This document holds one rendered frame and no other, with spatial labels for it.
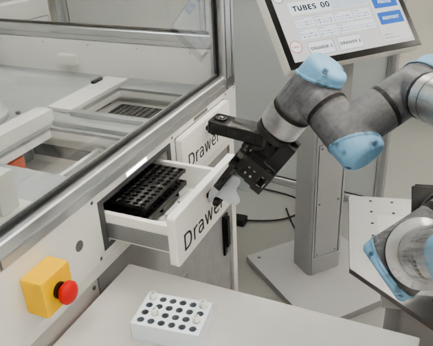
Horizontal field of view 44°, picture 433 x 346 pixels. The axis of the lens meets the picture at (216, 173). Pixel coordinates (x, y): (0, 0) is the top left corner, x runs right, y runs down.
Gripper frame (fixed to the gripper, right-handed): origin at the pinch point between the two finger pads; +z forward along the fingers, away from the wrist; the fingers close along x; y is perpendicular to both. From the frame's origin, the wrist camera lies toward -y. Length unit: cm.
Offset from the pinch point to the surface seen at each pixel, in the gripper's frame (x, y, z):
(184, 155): 18.0, -11.4, 11.7
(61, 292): -34.6, -7.8, 8.6
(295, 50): 72, -9, -5
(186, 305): -21.2, 9.6, 7.3
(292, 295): 75, 47, 75
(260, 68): 167, -25, 52
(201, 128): 27.6, -13.2, 9.1
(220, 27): 47, -27, -7
